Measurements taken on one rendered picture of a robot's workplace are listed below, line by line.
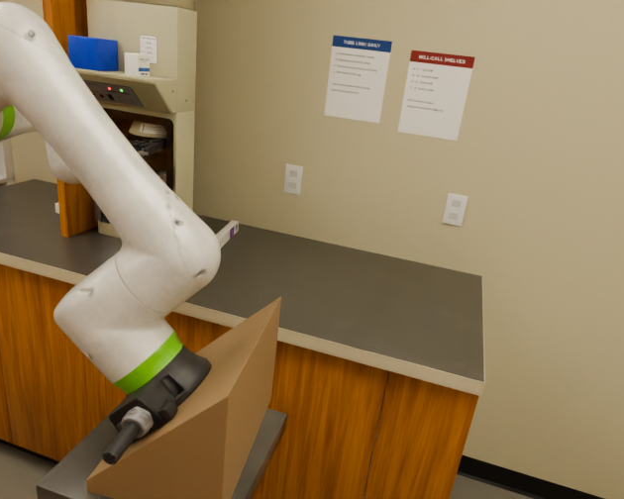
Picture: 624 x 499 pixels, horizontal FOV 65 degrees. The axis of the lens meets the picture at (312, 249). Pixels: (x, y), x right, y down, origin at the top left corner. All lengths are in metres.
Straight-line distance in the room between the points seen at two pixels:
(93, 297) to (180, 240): 0.16
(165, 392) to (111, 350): 0.11
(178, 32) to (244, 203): 0.76
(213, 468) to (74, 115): 0.56
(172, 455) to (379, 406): 0.73
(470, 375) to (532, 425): 1.00
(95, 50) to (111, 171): 0.90
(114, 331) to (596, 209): 1.57
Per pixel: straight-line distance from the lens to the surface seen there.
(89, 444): 1.02
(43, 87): 0.85
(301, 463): 1.62
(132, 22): 1.72
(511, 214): 1.88
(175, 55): 1.64
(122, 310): 0.81
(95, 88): 1.73
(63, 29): 1.82
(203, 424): 0.75
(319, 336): 1.32
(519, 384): 2.17
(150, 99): 1.62
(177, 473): 0.83
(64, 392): 1.98
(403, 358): 1.29
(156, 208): 0.78
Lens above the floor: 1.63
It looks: 22 degrees down
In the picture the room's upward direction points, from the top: 7 degrees clockwise
